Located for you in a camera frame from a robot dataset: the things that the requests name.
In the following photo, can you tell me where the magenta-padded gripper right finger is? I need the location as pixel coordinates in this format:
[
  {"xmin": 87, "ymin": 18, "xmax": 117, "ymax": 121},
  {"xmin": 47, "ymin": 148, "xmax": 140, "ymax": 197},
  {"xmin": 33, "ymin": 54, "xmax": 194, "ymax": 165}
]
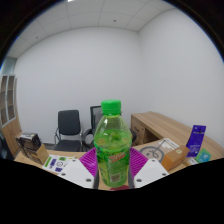
[{"xmin": 127, "ymin": 147, "xmax": 170, "ymax": 190}]

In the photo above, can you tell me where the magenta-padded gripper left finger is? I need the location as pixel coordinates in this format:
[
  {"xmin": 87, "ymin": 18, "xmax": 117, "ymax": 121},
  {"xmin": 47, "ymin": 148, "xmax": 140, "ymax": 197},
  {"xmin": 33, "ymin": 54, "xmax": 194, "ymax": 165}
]
[{"xmin": 57, "ymin": 147, "xmax": 100, "ymax": 190}]

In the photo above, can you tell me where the green drink bottle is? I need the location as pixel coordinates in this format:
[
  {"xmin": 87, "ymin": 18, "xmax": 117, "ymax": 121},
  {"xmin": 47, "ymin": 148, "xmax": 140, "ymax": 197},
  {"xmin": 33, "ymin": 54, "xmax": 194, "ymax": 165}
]
[{"xmin": 93, "ymin": 99, "xmax": 133, "ymax": 189}]

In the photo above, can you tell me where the white printed sticker sheet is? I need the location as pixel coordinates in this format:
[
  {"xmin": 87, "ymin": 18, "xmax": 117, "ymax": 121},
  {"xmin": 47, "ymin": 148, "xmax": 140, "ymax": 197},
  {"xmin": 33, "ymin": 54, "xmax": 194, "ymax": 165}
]
[{"xmin": 41, "ymin": 154, "xmax": 75, "ymax": 174}]

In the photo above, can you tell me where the orange-brown box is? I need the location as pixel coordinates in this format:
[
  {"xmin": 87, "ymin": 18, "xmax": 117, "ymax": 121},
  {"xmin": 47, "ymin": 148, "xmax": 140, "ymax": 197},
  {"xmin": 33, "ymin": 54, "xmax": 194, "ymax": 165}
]
[{"xmin": 161, "ymin": 145, "xmax": 190, "ymax": 172}]

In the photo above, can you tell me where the small tan box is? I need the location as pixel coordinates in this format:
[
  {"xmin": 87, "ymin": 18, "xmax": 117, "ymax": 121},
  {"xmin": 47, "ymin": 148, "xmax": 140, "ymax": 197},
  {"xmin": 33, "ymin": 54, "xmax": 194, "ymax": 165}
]
[{"xmin": 182, "ymin": 156, "xmax": 200, "ymax": 167}]

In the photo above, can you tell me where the black mesh office chair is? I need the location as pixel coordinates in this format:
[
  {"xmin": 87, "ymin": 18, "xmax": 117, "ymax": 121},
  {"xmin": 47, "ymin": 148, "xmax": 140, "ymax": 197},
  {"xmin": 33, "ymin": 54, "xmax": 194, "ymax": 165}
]
[{"xmin": 82, "ymin": 105, "xmax": 138, "ymax": 149}]

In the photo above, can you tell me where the wooden side desk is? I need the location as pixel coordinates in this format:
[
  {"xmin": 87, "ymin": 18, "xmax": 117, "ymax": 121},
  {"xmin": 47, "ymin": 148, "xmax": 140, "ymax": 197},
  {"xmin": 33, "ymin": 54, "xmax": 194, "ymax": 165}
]
[{"xmin": 130, "ymin": 111, "xmax": 224, "ymax": 159}]

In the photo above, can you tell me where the dark padded office chair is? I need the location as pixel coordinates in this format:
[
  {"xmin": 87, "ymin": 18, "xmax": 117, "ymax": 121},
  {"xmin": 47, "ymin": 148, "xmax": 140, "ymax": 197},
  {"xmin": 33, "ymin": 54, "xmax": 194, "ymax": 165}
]
[{"xmin": 53, "ymin": 109, "xmax": 83, "ymax": 153}]

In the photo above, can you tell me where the green flat box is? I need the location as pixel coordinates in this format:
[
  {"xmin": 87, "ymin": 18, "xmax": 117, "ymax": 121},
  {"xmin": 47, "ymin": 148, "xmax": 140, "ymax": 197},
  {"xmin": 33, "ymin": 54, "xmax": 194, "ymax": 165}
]
[{"xmin": 195, "ymin": 148, "xmax": 212, "ymax": 164}]

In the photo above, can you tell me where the purple package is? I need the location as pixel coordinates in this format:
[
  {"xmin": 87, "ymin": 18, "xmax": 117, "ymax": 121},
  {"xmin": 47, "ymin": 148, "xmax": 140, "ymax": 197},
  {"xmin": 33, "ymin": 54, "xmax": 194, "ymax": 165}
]
[{"xmin": 185, "ymin": 124, "xmax": 207, "ymax": 158}]

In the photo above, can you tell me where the wooden shelf cabinet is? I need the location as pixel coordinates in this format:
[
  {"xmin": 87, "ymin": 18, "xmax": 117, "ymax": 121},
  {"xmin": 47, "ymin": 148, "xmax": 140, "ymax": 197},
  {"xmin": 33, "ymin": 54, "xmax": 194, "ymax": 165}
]
[{"xmin": 0, "ymin": 74, "xmax": 23, "ymax": 158}]

